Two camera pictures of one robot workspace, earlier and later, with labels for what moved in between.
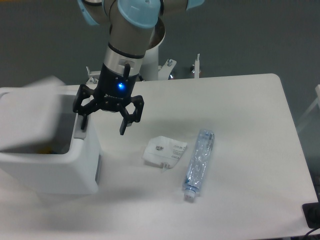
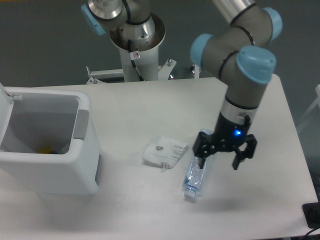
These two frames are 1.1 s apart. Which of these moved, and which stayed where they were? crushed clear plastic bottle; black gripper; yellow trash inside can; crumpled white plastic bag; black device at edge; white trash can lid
Moved: white trash can lid; black gripper
Stayed: crumpled white plastic bag; black device at edge; yellow trash inside can; crushed clear plastic bottle
